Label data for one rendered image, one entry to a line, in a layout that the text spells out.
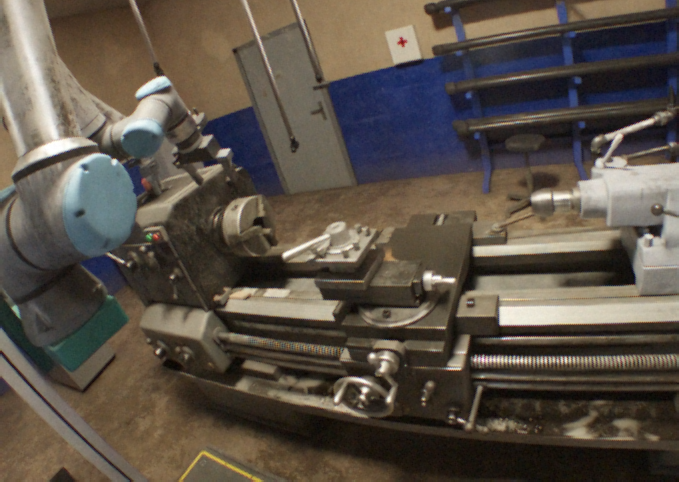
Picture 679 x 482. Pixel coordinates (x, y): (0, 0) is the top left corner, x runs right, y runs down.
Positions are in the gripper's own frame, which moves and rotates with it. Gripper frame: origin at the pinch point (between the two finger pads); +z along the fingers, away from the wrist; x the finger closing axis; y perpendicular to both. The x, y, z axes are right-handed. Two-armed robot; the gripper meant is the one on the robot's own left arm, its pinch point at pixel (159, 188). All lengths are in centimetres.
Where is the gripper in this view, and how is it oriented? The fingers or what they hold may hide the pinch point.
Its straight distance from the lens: 184.3
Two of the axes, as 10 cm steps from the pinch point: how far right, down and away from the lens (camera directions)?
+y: 9.4, -3.3, 0.1
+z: 2.9, 8.5, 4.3
